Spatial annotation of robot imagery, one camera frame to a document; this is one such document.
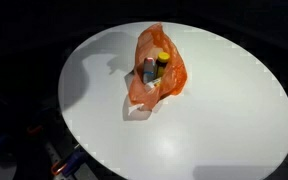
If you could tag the small white tube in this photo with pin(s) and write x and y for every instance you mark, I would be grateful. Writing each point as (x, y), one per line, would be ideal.
(152, 84)

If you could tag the brown bottle yellow lid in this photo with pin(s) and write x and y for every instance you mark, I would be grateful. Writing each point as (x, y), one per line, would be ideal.
(161, 63)

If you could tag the orange plastic bag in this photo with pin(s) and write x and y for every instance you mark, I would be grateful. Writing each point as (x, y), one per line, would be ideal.
(150, 43)

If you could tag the orange blue clamp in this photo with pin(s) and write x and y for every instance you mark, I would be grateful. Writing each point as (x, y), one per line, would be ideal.
(70, 163)

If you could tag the grey tube pink cap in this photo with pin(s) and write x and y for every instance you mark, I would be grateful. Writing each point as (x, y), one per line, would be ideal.
(148, 70)

